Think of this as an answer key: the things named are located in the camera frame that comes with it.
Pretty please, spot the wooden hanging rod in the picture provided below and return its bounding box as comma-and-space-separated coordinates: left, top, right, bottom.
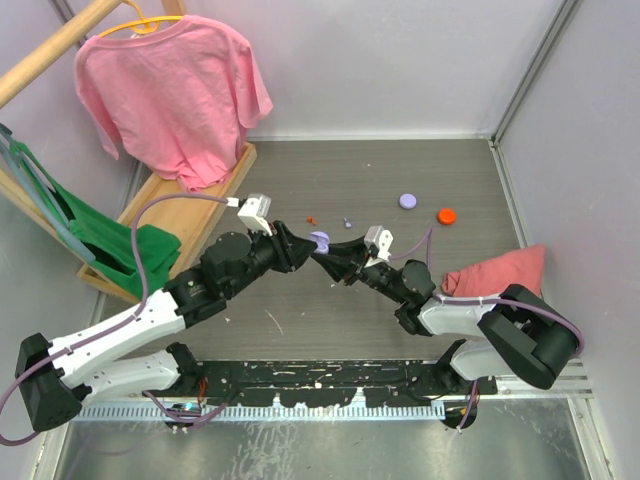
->
1, 0, 121, 107

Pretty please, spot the yellow clothes hanger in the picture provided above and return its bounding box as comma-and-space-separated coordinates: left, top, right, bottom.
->
99, 0, 186, 37

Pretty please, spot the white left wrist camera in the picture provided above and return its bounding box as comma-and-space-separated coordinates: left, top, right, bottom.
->
237, 194, 273, 236

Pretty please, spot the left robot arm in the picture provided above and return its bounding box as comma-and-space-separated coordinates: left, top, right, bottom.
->
15, 221, 317, 432

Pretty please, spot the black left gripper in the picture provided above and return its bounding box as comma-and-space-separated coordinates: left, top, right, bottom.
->
225, 219, 316, 298

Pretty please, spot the salmon pink folded cloth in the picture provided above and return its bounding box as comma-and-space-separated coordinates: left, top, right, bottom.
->
441, 244, 546, 297

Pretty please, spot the grey slotted cable duct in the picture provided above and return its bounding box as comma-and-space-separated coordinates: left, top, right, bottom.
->
73, 401, 446, 422

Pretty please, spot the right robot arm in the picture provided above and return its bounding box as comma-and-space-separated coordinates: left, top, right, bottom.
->
312, 238, 585, 394

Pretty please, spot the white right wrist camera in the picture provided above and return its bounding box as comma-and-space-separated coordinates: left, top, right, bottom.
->
364, 225, 393, 262

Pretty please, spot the pink t-shirt on hanger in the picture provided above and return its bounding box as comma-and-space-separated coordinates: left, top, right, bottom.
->
74, 15, 273, 192

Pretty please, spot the lilac earbud case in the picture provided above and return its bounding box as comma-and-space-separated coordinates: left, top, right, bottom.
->
398, 193, 417, 210
309, 231, 331, 255

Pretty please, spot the grey-blue clothes hanger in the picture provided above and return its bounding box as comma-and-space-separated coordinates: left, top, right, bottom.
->
1, 124, 95, 263

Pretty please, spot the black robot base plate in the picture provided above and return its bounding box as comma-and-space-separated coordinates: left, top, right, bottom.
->
162, 360, 471, 408

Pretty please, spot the orange earbud case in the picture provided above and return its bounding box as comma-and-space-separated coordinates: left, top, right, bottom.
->
437, 208, 457, 225

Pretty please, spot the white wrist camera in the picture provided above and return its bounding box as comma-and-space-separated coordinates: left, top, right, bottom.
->
237, 194, 273, 236
364, 225, 393, 262

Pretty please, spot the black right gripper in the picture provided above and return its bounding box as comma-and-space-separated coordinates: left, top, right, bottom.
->
311, 235, 407, 305

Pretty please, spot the green t-shirt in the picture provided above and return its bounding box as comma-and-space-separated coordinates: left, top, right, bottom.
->
18, 141, 181, 298

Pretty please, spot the aluminium corner frame post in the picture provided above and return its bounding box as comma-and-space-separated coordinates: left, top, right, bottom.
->
490, 0, 583, 146

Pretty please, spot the wooden rack base tray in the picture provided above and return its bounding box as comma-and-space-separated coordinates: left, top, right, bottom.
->
77, 143, 257, 304

